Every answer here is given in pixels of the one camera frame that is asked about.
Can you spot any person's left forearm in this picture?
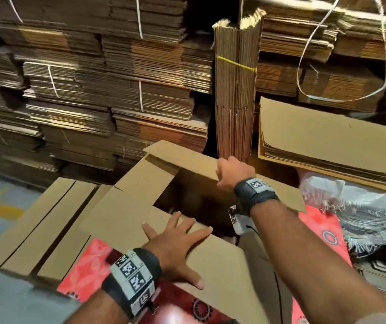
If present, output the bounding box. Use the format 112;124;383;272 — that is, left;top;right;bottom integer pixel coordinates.
65;287;130;324

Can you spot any red patterned table cloth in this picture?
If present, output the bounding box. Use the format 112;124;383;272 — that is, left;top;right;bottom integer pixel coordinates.
57;204;352;324

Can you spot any person's left hand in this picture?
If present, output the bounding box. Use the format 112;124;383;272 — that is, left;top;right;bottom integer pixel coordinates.
141;211;214;289

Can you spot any low pile of cardboard sheets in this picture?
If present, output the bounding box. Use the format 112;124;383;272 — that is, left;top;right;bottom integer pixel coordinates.
355;246;386;308

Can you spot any white plastic strap loop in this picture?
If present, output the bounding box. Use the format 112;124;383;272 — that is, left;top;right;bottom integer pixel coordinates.
296;0;386;104

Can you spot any large cardboard box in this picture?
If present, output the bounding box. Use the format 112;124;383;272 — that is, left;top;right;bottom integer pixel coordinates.
258;96;386;193
78;139;309;324
0;176;98;277

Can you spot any person's right hand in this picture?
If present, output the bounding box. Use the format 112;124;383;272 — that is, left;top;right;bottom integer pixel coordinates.
215;156;256;194

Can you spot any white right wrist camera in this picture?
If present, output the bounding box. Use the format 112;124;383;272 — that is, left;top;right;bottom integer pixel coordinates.
228;204;251;235

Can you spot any white woven sack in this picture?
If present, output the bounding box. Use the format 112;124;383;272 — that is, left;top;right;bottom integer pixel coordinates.
300;172;386;257

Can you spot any person's right forearm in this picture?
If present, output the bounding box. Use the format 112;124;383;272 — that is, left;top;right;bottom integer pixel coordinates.
250;199;386;324

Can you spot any black wrist strap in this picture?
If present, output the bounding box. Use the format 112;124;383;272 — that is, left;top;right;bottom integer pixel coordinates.
233;176;280;216
102;247;163;320

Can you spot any yellow-tied cardboard bundle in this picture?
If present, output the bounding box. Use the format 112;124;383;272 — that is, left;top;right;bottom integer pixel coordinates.
212;9;267;162

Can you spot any black left wrist strap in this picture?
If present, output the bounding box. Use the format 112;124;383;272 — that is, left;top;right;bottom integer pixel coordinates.
102;247;163;320

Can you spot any wall of cardboard stacks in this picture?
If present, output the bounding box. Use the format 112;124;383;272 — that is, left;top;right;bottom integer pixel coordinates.
0;0;386;189

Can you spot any black right wrist strap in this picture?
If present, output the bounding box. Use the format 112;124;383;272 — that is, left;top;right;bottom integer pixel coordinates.
233;176;280;216

